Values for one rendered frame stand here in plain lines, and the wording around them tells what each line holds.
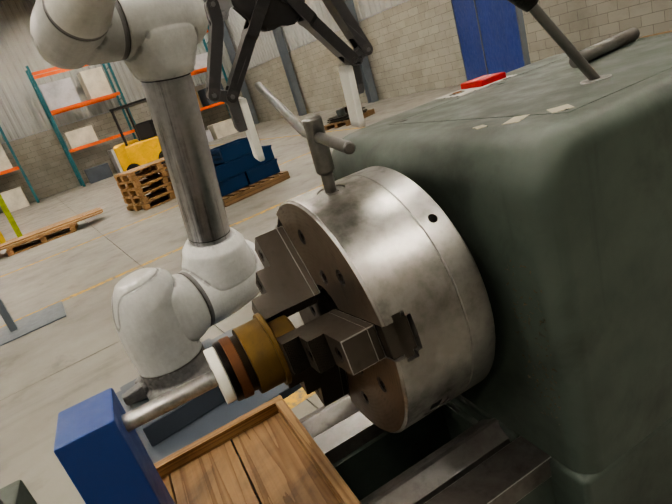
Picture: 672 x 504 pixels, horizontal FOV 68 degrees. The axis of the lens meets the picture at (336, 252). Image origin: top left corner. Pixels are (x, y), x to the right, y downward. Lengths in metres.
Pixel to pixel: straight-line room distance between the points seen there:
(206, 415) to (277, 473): 0.48
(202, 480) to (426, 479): 0.32
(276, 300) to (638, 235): 0.40
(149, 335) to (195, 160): 0.39
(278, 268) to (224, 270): 0.58
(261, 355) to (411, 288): 0.19
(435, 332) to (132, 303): 0.78
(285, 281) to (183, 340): 0.60
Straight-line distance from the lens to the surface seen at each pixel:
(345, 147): 0.48
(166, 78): 1.09
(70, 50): 1.00
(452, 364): 0.56
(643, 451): 0.74
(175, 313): 1.17
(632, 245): 0.60
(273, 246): 0.65
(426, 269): 0.52
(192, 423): 1.21
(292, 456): 0.77
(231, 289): 1.23
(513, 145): 0.53
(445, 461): 0.72
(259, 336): 0.58
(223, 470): 0.81
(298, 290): 0.63
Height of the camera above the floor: 1.36
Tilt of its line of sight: 19 degrees down
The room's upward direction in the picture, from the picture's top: 18 degrees counter-clockwise
